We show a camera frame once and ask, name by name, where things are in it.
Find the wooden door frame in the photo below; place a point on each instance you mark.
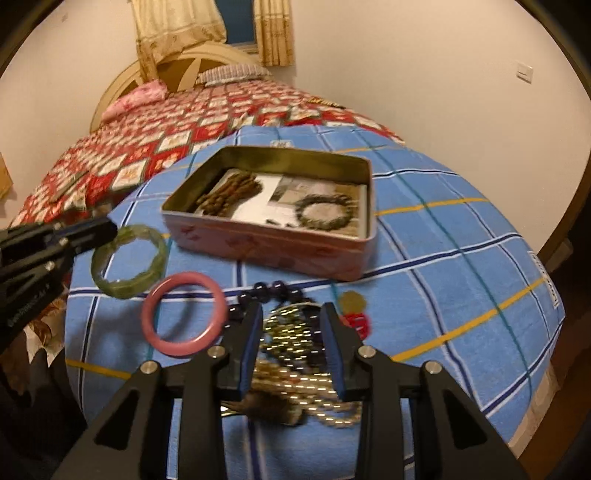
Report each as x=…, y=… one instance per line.
x=561, y=235

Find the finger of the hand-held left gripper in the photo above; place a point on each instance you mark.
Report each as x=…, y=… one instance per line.
x=83, y=235
x=41, y=272

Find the green jade bangle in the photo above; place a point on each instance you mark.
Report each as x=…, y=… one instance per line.
x=99, y=277

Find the pink bangle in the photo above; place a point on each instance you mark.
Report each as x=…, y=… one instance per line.
x=184, y=278

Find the white wall switch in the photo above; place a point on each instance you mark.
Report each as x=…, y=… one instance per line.
x=524, y=72

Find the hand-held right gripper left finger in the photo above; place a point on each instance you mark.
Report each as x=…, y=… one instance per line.
x=249, y=350

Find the red knot coin charm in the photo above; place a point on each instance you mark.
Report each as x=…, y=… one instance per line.
x=359, y=323

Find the pink pillow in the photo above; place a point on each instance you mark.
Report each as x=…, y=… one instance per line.
x=134, y=97

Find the red patterned bedsheet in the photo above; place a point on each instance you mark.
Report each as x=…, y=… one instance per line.
x=194, y=115

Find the wide beige curtain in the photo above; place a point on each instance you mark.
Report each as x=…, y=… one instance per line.
x=175, y=23

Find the brown tassel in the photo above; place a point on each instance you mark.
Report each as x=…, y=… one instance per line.
x=272, y=408

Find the striped pillow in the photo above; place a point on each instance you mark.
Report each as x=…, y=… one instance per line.
x=233, y=74

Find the small gold bead strand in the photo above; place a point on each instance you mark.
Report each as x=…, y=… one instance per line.
x=328, y=103

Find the narrow beige curtain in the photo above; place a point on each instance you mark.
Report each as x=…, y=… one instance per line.
x=274, y=32

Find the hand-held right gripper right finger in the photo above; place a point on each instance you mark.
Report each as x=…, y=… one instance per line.
x=333, y=350

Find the pink tin box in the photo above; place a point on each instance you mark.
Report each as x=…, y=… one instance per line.
x=277, y=251

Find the blue plaid blanket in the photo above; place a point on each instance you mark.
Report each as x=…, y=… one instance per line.
x=438, y=258

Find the window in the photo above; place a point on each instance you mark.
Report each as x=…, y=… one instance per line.
x=238, y=23

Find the floral cloth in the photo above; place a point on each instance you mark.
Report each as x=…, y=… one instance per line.
x=44, y=332

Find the cream wooden headboard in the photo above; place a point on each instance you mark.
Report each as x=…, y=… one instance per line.
x=184, y=64

